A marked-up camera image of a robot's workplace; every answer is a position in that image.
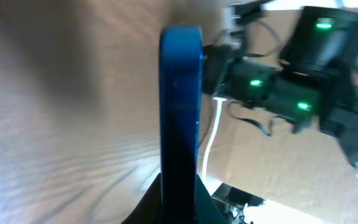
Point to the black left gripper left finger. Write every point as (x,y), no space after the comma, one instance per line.
(148,210)

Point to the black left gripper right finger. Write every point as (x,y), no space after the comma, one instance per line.
(206,211)

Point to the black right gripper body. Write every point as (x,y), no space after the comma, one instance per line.
(295,97)

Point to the blue screen smartphone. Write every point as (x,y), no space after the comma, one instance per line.
(179,70)

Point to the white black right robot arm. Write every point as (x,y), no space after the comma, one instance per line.
(314,77)

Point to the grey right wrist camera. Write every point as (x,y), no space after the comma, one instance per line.
(244,13)

